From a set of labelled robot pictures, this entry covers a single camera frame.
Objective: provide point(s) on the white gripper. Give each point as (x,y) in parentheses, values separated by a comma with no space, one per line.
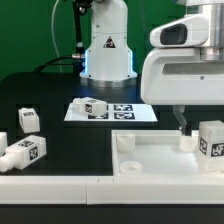
(178,77)

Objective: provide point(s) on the white square table top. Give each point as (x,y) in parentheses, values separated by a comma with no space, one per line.
(163,152)

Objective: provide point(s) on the white marker sheet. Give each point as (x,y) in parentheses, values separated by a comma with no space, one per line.
(112,113)

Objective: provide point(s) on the white front fence bar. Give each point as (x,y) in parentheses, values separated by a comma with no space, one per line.
(112,190)

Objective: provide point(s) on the white part at left edge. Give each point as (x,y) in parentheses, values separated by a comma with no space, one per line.
(3,142)

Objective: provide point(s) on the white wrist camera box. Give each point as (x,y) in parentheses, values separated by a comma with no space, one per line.
(188,31)

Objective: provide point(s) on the black camera pole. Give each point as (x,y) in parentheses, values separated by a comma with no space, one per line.
(80,8)

